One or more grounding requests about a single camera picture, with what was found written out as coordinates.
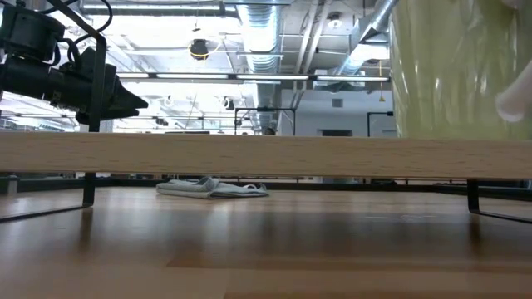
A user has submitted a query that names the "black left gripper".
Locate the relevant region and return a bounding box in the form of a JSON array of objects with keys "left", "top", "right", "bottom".
[{"left": 49, "top": 47, "right": 150, "bottom": 126}]

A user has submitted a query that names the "cream ceramic mug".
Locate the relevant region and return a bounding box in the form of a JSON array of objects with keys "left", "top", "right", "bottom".
[{"left": 390, "top": 0, "right": 532, "bottom": 141}]

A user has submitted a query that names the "black hanging ceiling device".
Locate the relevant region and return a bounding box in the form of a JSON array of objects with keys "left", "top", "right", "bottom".
[{"left": 189, "top": 37, "right": 211, "bottom": 62}]

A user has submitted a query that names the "grey folded cloth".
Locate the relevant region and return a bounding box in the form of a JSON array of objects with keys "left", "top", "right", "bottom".
[{"left": 155, "top": 176, "right": 270, "bottom": 199}]

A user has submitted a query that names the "black metal table frame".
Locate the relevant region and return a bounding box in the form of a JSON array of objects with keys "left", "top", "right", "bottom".
[{"left": 0, "top": 177, "right": 532, "bottom": 203}]

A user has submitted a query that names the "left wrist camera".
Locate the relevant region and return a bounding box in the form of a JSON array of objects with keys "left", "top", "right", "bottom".
[{"left": 0, "top": 3, "right": 67, "bottom": 63}]

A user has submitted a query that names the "silver ribbed ventilation duct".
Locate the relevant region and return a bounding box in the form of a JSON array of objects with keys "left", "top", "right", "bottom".
[{"left": 236, "top": 0, "right": 288, "bottom": 134}]

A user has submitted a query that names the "black metal gantry frame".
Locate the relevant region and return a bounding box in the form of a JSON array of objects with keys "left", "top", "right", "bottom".
[{"left": 366, "top": 110, "right": 395, "bottom": 138}]

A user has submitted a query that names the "silver smooth ventilation duct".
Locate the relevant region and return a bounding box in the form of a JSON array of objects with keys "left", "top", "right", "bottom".
[{"left": 334, "top": 0, "right": 400, "bottom": 78}]

